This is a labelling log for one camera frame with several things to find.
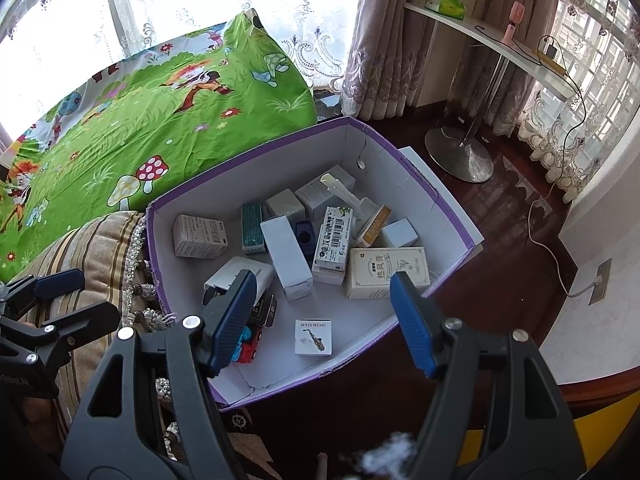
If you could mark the white plastic hook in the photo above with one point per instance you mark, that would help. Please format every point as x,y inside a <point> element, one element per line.
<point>342,192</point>

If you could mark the plain tall white box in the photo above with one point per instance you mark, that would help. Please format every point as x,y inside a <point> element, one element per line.
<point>285,255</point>

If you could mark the black box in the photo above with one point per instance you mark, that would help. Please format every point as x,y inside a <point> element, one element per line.
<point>265,310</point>

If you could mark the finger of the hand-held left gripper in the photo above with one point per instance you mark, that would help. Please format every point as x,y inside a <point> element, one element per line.
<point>95,315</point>
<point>60,280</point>

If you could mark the purple cardboard box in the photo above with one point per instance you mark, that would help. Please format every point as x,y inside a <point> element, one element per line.
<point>280,165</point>

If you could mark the yellow power strip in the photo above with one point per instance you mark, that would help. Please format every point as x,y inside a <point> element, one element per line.
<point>555,65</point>

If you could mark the cream box with green print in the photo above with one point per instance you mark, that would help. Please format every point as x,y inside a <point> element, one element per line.
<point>385,272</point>

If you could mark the dark anchor print rug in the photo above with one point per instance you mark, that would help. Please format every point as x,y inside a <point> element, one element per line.
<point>280,440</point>

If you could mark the white box with grey text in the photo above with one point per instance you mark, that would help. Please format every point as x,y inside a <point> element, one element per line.
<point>197,236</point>

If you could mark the teal patterned box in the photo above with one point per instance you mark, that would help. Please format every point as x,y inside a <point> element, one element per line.
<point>252,227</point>

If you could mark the pink hairbrush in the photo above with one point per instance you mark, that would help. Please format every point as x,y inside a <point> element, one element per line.
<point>516,12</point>

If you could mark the green cartoon printed blanket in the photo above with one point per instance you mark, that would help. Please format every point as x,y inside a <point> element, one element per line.
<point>150,125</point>

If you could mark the green tissue pack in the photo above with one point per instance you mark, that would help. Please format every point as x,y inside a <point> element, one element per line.
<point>445,6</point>

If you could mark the embroidered lace window curtain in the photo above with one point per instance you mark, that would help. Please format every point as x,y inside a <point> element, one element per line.
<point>600,110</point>

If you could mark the white saxophone print box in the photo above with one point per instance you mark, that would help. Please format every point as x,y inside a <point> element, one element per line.
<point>314,337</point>

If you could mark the wall outlet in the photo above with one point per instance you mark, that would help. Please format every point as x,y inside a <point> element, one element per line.
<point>601,280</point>

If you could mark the yellow object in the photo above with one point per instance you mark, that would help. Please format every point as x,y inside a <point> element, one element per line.
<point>600,420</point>

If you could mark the black charger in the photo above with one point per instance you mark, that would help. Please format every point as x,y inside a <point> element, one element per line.
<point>552,52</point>

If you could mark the red toy car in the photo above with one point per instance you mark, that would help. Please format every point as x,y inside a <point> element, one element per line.
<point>252,345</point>

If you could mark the white side table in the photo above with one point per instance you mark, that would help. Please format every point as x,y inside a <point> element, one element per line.
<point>475,35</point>

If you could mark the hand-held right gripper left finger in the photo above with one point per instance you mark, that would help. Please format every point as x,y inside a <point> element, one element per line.
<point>235,320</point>

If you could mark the green white barcode box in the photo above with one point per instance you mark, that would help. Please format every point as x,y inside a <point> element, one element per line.
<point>332,245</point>

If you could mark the striped tasselled cushion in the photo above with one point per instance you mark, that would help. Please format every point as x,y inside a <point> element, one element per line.
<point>100,245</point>

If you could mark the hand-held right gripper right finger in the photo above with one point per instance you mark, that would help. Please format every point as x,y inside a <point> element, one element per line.
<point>412,325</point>

